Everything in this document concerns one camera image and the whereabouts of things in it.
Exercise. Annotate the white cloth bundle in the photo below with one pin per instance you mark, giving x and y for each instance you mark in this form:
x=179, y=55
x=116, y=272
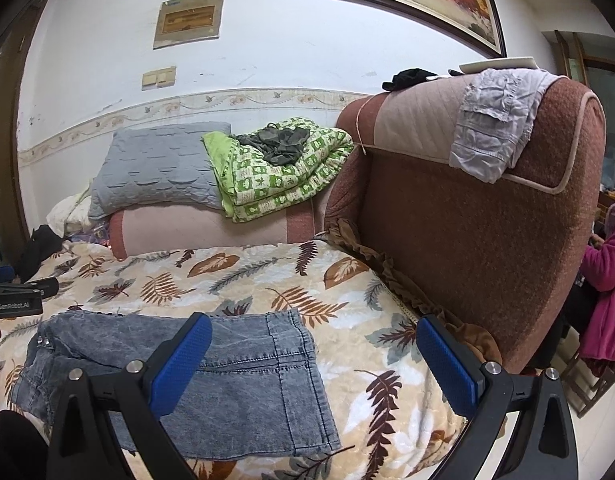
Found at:
x=70, y=216

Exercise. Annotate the leaf pattern beige blanket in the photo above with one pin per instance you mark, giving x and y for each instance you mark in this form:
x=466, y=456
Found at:
x=390, y=413

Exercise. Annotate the beige wall switch plate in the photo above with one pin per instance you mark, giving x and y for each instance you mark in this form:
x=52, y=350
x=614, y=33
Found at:
x=156, y=79

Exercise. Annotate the green white folded quilt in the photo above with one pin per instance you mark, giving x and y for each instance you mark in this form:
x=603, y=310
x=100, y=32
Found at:
x=251, y=188

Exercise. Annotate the person in pink jacket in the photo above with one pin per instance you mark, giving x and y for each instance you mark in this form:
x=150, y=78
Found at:
x=597, y=347

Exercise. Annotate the white lilac cloth on sofa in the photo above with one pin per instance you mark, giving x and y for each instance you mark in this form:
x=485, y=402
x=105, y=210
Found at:
x=495, y=120

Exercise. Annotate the white book on sofa top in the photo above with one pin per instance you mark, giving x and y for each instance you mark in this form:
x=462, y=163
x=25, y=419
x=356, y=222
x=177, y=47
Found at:
x=526, y=62

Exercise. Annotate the grey-blue denim pants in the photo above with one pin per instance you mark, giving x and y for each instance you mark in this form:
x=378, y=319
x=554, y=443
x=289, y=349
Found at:
x=257, y=392

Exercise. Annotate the dark olive crumpled garment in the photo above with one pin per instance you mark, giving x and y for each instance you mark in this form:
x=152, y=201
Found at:
x=279, y=145

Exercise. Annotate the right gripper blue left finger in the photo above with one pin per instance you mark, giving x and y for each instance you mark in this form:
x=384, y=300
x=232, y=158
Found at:
x=84, y=444

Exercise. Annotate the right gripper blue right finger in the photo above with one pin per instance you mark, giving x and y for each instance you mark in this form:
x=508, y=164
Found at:
x=542, y=444

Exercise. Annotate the grey quilted pillow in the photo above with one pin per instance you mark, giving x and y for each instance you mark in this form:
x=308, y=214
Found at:
x=155, y=166

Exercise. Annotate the small framed wall plaque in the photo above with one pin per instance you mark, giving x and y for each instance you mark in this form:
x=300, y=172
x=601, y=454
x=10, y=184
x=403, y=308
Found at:
x=184, y=21

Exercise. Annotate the black cloth on sofa top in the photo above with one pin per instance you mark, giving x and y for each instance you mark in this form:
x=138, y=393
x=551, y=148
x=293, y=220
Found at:
x=407, y=79

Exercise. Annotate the black garment at sofa end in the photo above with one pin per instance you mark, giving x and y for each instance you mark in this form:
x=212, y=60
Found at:
x=43, y=243

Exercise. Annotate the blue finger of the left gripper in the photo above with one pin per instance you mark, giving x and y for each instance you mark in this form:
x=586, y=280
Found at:
x=46, y=287
x=7, y=274

